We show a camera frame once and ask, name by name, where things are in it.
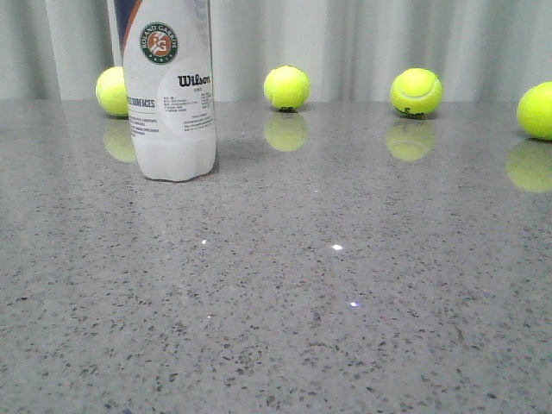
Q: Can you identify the white blue Wilson tennis can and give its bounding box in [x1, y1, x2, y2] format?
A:
[114, 0, 216, 182]

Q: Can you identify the middle yellow tennis ball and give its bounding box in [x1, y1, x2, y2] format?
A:
[263, 66, 311, 110]

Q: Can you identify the yellow tennis ball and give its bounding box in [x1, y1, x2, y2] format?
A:
[263, 66, 311, 110]
[390, 68, 442, 116]
[95, 66, 129, 117]
[517, 81, 552, 141]

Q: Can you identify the left yellow tennis ball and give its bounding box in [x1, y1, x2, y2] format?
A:
[95, 66, 129, 117]

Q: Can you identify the far right yellow tennis ball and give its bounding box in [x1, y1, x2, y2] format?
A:
[517, 81, 552, 141]

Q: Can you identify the grey pleated curtain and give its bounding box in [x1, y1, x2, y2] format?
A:
[1, 1, 551, 102]

